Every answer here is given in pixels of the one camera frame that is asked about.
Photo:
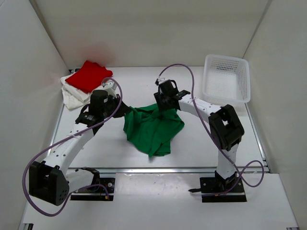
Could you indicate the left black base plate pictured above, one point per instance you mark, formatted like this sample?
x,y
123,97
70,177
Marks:
x,y
97,193

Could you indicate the white plastic basket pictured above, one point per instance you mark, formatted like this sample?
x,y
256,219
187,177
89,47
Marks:
x,y
226,80

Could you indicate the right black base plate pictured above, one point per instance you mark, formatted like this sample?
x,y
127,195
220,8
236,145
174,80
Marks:
x,y
211,192

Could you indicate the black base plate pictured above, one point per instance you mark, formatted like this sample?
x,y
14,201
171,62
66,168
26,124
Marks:
x,y
97,193
211,192

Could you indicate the white t shirt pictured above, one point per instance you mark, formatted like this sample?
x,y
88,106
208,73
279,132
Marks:
x,y
72,97

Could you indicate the red t shirt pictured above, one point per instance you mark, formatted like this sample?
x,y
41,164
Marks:
x,y
89,77

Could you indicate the green t shirt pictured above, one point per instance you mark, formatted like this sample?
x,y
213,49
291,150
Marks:
x,y
151,130

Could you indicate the aluminium rail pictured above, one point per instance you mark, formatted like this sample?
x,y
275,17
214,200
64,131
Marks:
x,y
166,170

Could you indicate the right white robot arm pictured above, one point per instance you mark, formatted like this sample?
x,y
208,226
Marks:
x,y
225,127

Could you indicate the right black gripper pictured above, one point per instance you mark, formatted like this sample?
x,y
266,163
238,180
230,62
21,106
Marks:
x,y
160,96

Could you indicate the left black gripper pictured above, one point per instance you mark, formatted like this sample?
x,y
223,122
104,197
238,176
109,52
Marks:
x,y
123,109

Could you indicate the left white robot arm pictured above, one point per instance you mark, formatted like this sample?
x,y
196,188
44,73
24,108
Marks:
x,y
49,180

